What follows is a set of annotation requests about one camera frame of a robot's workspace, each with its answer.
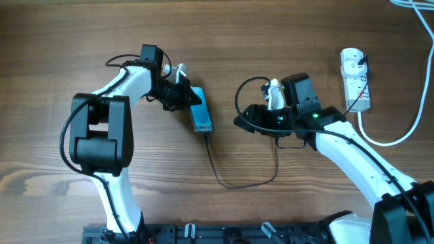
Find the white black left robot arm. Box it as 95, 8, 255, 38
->
60, 44, 203, 243

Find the black USB charging cable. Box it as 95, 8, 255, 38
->
202, 54, 370, 190

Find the white power strip cord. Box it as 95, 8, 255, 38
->
357, 0, 434, 147

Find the white charger plug adapter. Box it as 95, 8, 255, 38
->
340, 60, 367, 79

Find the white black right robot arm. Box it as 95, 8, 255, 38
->
234, 73, 433, 243

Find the white power strip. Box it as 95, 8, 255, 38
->
340, 47, 370, 113

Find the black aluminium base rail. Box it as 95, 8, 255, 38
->
81, 222, 384, 244

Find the Galaxy S25 smartphone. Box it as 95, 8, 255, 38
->
190, 87, 214, 133

